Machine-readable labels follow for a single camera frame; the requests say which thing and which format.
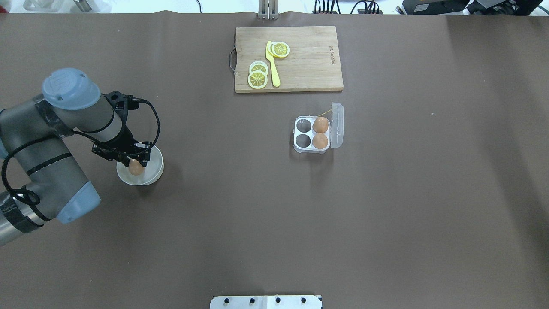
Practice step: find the yellow plastic knife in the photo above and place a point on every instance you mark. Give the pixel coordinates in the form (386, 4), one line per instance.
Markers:
(274, 74)

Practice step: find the lemon slice near handle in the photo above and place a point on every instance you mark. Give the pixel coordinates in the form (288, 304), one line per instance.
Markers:
(278, 49)

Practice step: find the aluminium frame post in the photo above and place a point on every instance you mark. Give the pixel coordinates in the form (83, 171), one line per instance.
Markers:
(268, 10)

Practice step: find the brown egg from bowl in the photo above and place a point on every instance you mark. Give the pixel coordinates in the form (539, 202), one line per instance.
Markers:
(135, 168)

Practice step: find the bamboo cutting board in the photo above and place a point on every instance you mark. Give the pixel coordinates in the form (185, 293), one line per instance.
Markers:
(313, 63)

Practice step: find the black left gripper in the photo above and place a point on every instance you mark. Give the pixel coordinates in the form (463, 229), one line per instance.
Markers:
(127, 140)

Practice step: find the brown egg front slot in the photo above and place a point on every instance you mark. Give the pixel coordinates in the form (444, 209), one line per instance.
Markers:
(320, 141)

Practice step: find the brown egg slot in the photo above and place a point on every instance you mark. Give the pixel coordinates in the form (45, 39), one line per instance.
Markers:
(321, 125)
(320, 141)

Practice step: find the white ceramic bowl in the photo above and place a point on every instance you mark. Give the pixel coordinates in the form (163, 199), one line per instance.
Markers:
(153, 170)

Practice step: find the clear plastic egg box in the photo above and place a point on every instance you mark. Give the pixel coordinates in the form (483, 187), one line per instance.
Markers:
(303, 132)

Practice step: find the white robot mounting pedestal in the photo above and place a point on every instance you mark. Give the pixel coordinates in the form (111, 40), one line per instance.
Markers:
(267, 302)

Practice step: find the brown egg rear slot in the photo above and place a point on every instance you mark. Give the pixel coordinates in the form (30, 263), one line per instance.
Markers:
(321, 125)

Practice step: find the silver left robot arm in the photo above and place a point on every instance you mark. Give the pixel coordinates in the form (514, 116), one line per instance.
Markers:
(42, 179)

